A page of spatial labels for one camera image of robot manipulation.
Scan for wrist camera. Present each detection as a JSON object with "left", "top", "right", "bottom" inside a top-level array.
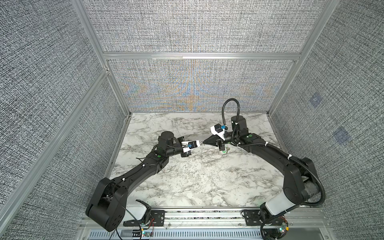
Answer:
[
  {"left": 181, "top": 140, "right": 201, "bottom": 149},
  {"left": 210, "top": 124, "right": 228, "bottom": 140}
]

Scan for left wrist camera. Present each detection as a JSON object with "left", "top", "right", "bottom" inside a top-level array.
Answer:
[{"left": 181, "top": 140, "right": 201, "bottom": 149}]

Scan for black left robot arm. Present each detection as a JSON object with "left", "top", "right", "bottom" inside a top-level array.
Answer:
[{"left": 86, "top": 131, "right": 201, "bottom": 232}]

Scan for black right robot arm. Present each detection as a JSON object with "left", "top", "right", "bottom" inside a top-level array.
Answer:
[{"left": 203, "top": 116, "right": 326, "bottom": 220}]

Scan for black corrugated cable conduit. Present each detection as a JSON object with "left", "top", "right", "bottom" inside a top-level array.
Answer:
[{"left": 221, "top": 97, "right": 327, "bottom": 207}]

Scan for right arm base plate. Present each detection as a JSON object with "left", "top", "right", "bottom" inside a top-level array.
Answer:
[{"left": 241, "top": 209, "right": 288, "bottom": 226}]

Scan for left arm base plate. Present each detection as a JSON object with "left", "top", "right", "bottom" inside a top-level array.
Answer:
[{"left": 123, "top": 210, "right": 166, "bottom": 227}]

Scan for aluminium enclosure frame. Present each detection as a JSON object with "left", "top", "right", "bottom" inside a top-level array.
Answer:
[{"left": 0, "top": 0, "right": 342, "bottom": 223}]

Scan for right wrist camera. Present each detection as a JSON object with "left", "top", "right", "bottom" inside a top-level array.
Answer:
[{"left": 210, "top": 124, "right": 228, "bottom": 140}]

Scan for aluminium front rail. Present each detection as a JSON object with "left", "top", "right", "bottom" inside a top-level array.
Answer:
[{"left": 75, "top": 207, "right": 336, "bottom": 240}]

